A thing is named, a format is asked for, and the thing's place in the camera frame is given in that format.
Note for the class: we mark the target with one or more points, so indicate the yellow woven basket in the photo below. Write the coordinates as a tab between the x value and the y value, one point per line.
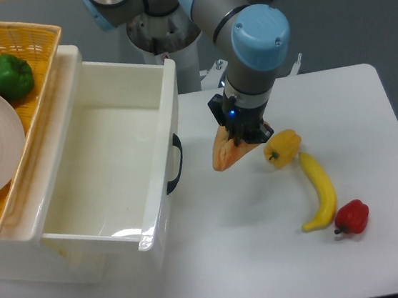
37	44

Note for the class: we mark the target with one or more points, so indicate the triangle bread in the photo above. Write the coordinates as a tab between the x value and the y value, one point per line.
225	152

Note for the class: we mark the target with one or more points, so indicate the open white upper drawer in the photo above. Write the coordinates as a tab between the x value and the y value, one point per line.
110	188

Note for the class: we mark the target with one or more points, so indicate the yellow banana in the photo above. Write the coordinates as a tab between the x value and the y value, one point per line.
327	196

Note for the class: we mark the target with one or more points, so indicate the black drawer handle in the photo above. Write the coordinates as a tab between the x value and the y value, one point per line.
178	156

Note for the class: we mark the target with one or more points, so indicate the green bell pepper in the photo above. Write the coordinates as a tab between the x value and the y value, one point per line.
16	78

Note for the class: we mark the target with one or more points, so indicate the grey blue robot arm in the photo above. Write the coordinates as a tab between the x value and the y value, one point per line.
109	14

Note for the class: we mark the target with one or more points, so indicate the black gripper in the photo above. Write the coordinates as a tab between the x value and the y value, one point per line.
241	123

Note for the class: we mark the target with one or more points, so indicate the white drawer cabinet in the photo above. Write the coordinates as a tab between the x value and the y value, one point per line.
23	253

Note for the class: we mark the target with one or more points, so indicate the yellow bell pepper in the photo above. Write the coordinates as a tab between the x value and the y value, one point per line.
281	149

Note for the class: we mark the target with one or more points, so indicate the red bell pepper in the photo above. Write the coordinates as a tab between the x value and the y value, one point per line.
352	218

